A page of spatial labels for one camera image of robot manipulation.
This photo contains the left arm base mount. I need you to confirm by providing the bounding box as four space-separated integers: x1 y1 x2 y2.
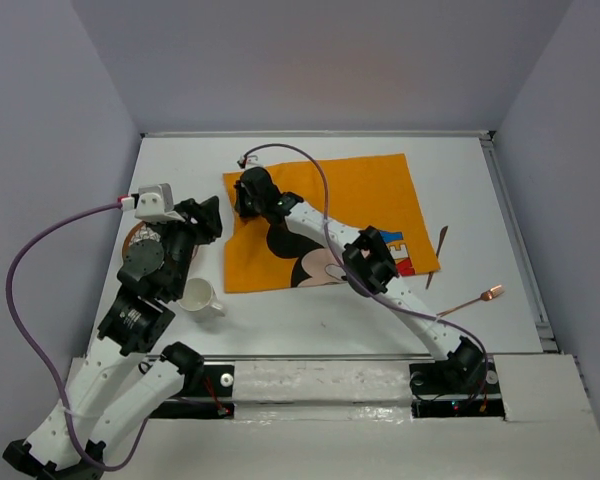
150 363 235 420

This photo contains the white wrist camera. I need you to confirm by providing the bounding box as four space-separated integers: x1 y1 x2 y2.
119 183 180 223
237 154 260 170

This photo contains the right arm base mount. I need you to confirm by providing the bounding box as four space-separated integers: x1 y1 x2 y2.
409 360 506 419

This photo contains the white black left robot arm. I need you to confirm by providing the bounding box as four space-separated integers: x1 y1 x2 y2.
3 192 222 479

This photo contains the aluminium rail right edge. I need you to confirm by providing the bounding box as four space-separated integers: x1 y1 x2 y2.
479 131 561 354

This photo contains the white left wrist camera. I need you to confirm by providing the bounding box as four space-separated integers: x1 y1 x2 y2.
119 183 180 223

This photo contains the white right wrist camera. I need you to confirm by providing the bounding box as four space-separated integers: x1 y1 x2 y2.
237 154 260 170

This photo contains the floral brown rimmed plate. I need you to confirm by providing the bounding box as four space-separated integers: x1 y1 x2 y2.
121 222 201 266

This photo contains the copper fork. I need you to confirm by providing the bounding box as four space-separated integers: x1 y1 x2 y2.
438 285 505 317

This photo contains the white ceramic mug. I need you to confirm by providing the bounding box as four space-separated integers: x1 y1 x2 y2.
177 278 226 320

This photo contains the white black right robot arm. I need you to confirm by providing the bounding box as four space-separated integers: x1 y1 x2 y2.
234 167 488 398

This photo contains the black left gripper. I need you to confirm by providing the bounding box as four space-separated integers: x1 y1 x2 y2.
153 194 225 298

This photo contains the orange Mickey placemat cloth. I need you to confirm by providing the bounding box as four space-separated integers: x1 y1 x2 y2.
224 154 440 293

